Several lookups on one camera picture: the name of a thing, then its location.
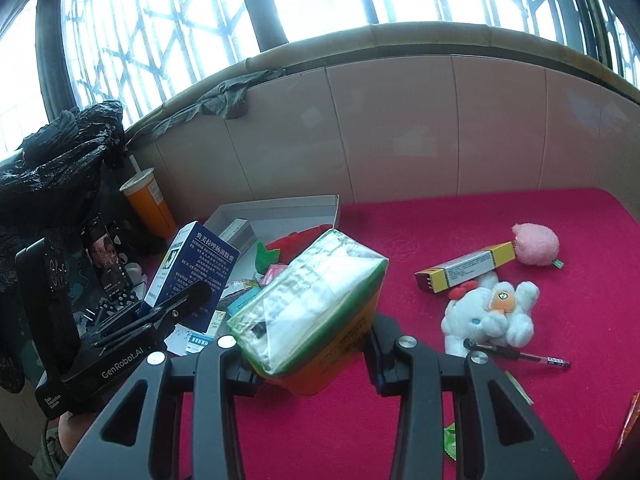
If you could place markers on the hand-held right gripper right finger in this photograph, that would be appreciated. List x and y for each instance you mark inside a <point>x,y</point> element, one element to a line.
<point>415,390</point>

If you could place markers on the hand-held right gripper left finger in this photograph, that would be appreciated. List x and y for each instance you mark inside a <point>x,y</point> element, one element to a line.
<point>215,390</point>

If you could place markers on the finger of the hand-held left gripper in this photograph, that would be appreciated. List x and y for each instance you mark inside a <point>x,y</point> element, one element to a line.
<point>192,302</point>

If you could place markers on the blue white medicine box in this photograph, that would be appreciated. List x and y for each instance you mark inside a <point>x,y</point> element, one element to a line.
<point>205,260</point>

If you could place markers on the red chili plush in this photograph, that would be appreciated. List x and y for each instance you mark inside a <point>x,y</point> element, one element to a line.
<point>295,245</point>

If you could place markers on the white cardboard box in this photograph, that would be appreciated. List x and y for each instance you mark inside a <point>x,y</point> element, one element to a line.
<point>280,215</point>

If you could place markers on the pink plush ball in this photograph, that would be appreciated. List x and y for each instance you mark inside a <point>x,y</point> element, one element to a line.
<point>535,242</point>

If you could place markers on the person's left forearm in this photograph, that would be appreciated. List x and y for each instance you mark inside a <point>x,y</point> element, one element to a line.
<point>75,430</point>

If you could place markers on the green snack packet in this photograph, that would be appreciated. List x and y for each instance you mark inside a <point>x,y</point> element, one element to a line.
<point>450,442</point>

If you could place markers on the pink small packet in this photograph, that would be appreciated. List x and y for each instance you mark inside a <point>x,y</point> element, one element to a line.
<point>272,277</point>

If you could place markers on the white plush toy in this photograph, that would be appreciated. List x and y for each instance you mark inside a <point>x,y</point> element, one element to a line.
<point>475,320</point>

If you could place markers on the black pen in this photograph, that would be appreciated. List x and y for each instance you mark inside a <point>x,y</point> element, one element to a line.
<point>500,351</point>

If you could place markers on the black smartphone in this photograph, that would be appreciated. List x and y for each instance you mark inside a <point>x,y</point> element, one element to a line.
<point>107,260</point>

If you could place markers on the orange drink cup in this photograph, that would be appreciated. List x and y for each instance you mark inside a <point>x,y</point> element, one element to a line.
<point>150,210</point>

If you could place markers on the green yellow packet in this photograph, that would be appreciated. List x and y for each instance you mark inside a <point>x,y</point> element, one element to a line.
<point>520,389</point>

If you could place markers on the yellow white long box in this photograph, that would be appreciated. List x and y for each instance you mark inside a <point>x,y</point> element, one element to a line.
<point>465,267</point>

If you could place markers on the white straw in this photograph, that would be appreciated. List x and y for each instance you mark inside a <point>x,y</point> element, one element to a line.
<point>134,164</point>

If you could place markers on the magenta table cloth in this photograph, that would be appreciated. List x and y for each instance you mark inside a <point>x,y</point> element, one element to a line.
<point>400,220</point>

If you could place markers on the black plastic bag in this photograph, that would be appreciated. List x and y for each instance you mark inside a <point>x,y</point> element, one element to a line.
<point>50,170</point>

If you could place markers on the grey cloth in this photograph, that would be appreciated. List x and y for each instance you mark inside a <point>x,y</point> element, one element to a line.
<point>225,95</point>

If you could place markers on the tan window sill trim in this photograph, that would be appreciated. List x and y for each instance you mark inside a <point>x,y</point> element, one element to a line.
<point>425,35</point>

